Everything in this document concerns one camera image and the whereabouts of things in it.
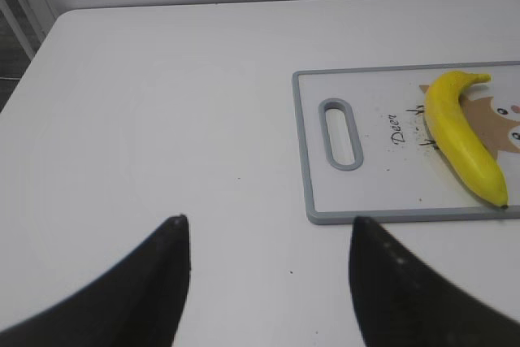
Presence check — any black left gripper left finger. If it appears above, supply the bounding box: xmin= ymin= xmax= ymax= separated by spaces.
xmin=1 ymin=215 xmax=191 ymax=346

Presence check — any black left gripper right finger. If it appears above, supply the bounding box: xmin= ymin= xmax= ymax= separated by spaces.
xmin=349 ymin=217 xmax=519 ymax=346

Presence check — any white grey-rimmed cutting board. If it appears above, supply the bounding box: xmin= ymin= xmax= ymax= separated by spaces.
xmin=292 ymin=62 xmax=519 ymax=225

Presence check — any white table leg frame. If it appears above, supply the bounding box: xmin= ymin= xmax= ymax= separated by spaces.
xmin=1 ymin=0 xmax=58 ymax=59

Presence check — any yellow plastic banana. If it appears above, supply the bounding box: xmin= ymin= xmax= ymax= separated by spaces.
xmin=423 ymin=71 xmax=509 ymax=208

